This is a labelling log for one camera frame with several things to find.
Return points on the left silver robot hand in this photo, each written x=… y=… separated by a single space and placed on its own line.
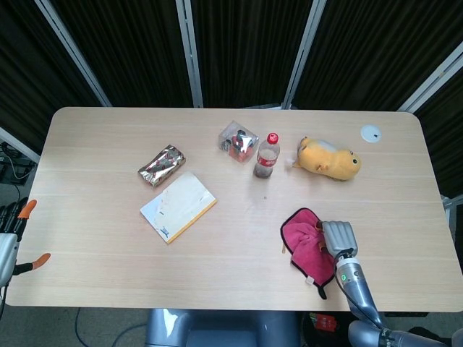
x=7 y=253

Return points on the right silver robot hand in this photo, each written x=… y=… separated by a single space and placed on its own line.
x=340 y=236

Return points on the pink cloth with black trim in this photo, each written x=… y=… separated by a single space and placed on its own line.
x=300 y=235

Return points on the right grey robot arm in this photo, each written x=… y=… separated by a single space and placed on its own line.
x=356 y=285

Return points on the red-capped plastic bottle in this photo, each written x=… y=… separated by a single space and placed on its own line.
x=267 y=159

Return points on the brown liquid spill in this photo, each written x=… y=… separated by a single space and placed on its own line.
x=283 y=248

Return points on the yellow plush toy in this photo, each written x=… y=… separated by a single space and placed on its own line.
x=336 y=162

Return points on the red packet under table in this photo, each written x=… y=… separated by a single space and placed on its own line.
x=323 y=321

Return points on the white round table grommet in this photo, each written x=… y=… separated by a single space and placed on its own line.
x=369 y=133

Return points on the clear plastic box with items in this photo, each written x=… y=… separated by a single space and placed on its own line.
x=237 y=142

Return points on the grey robot torso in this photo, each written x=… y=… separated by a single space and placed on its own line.
x=217 y=329

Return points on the white notepad with yellow edge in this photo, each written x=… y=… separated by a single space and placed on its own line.
x=181 y=206

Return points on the gold foil snack packet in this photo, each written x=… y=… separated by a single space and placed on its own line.
x=161 y=166

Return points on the dark pleated partition panel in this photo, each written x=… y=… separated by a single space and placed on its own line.
x=249 y=47
x=380 y=47
x=126 y=47
x=25 y=65

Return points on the white table leg frame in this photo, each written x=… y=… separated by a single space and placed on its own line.
x=452 y=206

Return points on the grey partition post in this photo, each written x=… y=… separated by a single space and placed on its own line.
x=302 y=54
x=430 y=79
x=72 y=50
x=190 y=54

